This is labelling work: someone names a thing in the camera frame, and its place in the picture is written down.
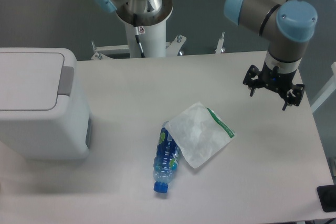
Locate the white frame bar right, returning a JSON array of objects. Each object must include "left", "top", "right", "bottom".
[{"left": 310, "top": 62, "right": 335, "bottom": 113}]

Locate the black cable on pedestal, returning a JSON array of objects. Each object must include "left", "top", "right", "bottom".
[{"left": 132, "top": 13, "right": 146, "bottom": 58}]

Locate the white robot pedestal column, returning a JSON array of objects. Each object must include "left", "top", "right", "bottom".
[{"left": 117, "top": 0, "right": 173, "bottom": 44}]

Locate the white metal base frame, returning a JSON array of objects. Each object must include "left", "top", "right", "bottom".
[{"left": 90, "top": 31, "right": 226, "bottom": 60}]

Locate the white plastic bag green stripe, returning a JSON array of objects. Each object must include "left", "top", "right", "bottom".
[{"left": 165, "top": 102, "right": 236, "bottom": 169}]

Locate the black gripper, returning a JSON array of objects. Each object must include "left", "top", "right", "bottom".
[{"left": 243, "top": 58, "right": 305, "bottom": 111}]

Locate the white plastic trash can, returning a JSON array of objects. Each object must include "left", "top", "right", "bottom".
[{"left": 1, "top": 48, "right": 92, "bottom": 160}]

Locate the blue plastic water bottle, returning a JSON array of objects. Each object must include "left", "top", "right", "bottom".
[{"left": 153, "top": 121, "right": 181, "bottom": 194}]

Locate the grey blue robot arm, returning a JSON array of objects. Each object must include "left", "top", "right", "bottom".
[{"left": 224, "top": 0, "right": 318, "bottom": 109}]

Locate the black device at table edge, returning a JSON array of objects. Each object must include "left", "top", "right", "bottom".
[{"left": 317, "top": 185, "right": 335, "bottom": 212}]

